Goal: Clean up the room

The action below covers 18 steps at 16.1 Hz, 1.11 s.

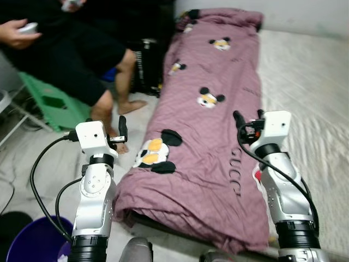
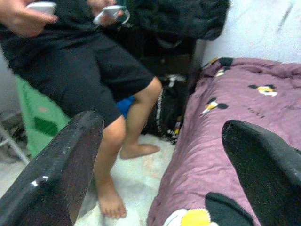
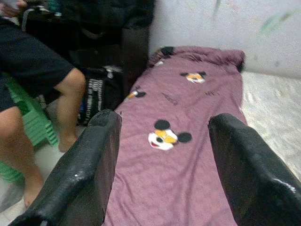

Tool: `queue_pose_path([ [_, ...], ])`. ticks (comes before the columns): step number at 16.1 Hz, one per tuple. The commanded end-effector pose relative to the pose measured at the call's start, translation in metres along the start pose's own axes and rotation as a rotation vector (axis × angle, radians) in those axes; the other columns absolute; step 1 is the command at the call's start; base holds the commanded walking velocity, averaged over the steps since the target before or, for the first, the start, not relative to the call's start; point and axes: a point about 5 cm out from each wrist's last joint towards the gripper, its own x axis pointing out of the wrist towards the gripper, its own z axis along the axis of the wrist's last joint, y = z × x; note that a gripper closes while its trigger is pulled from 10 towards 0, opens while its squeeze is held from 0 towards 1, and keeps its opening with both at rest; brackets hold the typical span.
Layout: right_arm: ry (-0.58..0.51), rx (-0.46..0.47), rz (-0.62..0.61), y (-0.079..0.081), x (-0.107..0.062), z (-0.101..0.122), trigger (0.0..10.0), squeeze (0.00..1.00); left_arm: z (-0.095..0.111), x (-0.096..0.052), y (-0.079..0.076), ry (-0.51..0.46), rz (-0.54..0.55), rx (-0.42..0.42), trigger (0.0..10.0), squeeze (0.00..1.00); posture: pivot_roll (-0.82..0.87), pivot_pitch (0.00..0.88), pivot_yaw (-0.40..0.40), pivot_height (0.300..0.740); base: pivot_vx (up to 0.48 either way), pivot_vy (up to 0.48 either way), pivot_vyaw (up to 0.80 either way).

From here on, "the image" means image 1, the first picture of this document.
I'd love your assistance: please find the black case with white stripes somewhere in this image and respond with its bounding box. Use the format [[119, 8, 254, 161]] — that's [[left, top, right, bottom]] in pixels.
[[131, 37, 167, 98]]

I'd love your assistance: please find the white handheld controller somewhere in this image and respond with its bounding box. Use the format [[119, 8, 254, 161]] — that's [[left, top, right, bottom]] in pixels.
[[18, 22, 39, 35]]

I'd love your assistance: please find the purple cartoon mouse quilt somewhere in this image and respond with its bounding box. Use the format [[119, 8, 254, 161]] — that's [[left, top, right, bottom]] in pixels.
[[112, 8, 272, 255]]

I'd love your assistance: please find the person's bare foot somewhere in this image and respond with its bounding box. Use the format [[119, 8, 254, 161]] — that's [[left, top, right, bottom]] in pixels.
[[106, 128, 130, 155], [117, 98, 148, 115]]

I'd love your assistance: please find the green plastic stool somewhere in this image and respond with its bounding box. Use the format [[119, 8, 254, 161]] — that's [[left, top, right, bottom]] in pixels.
[[19, 71, 94, 132]]

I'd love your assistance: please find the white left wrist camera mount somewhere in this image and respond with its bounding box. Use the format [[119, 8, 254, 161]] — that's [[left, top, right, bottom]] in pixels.
[[75, 120, 118, 157]]

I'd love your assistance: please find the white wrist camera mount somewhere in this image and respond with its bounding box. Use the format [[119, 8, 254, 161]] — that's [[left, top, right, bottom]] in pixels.
[[75, 120, 118, 157], [262, 111, 292, 146]]

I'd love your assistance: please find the person's hand holding controller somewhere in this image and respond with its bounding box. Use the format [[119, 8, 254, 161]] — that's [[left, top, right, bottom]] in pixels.
[[0, 21, 42, 51]]

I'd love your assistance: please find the person in black clothes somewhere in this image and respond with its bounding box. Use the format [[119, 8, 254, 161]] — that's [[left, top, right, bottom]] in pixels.
[[0, 0, 176, 125]]

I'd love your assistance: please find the white quilted mattress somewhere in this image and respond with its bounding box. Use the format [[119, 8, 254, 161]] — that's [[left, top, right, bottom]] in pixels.
[[254, 26, 349, 258]]

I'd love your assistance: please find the grey robot right leg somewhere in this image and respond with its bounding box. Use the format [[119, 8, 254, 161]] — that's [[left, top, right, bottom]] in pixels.
[[199, 250, 236, 262]]

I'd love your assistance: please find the white wire rack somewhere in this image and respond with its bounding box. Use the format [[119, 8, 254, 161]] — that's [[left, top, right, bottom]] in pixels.
[[0, 90, 52, 149]]

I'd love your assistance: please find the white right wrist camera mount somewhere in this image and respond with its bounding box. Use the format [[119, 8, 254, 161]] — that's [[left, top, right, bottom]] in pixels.
[[262, 111, 292, 146]]

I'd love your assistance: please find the dark blue plastic bucket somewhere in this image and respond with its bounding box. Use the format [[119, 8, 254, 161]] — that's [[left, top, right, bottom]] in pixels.
[[5, 216, 75, 262]]

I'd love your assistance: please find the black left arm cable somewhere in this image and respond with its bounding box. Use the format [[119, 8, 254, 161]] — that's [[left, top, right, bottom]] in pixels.
[[29, 133, 88, 242]]

